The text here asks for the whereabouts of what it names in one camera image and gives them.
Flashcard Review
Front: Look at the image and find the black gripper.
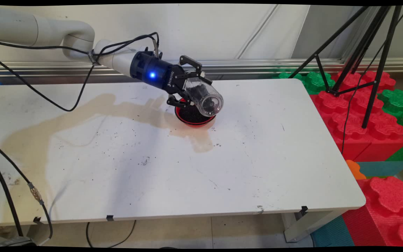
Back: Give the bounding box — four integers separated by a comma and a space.
130, 51, 213, 108

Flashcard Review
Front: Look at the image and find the clear plastic jar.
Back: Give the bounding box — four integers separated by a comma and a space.
184, 76, 224, 118

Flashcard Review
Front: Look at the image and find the black granules portion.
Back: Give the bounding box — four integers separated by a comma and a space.
191, 84, 219, 114

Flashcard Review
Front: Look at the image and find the black granules heap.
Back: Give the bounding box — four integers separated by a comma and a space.
178, 107, 214, 125

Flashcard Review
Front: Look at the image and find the red bowl cream outside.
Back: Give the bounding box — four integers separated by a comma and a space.
175, 101, 217, 128

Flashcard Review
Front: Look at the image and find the green foam block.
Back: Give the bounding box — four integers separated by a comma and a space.
273, 72, 335, 95
377, 89, 403, 161

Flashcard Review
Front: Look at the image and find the large red foam block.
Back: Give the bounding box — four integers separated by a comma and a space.
309, 89, 403, 161

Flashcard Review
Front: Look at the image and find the white table leg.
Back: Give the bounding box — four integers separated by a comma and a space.
281, 210, 342, 243

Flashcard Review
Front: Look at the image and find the orange foam block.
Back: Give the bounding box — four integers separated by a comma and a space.
346, 160, 366, 180

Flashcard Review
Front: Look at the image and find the black tripod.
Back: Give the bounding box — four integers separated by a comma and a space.
288, 5, 403, 129

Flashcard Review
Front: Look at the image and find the teal foam block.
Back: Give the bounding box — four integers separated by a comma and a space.
310, 215, 356, 247
357, 161, 403, 178

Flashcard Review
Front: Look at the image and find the grey floor device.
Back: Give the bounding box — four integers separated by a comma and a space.
0, 237, 36, 247

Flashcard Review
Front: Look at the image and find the aluminium wall rail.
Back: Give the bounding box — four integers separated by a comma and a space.
0, 58, 403, 78

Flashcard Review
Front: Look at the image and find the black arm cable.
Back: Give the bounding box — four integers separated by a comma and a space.
0, 52, 95, 112
0, 31, 161, 60

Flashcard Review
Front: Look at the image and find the black floor cable loop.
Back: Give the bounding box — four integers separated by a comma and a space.
85, 220, 136, 248

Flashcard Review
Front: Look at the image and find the black cable metal connector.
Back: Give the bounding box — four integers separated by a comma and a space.
0, 139, 53, 241

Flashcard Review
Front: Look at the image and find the thick black cable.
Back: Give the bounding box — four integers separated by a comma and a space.
0, 151, 24, 237

